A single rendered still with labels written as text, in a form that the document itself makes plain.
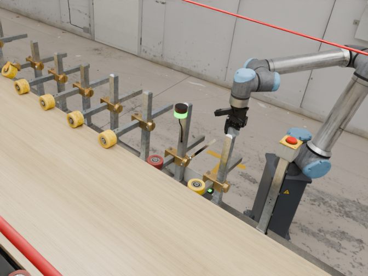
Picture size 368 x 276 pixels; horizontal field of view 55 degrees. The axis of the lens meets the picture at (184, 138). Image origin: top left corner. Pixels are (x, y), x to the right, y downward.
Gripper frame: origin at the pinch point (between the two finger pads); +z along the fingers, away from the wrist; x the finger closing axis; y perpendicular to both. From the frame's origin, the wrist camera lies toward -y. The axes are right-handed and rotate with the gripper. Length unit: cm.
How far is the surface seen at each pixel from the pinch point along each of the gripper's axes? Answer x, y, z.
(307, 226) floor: 78, 46, 98
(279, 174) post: -19.5, 35.5, -8.1
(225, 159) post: -18.9, 10.0, -1.8
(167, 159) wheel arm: -23.1, -19.1, 12.2
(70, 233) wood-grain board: -87, -14, 8
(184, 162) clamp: -18.6, -11.5, 12.3
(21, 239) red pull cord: -131, 46, -76
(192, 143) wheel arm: -2.6, -18.2, 12.2
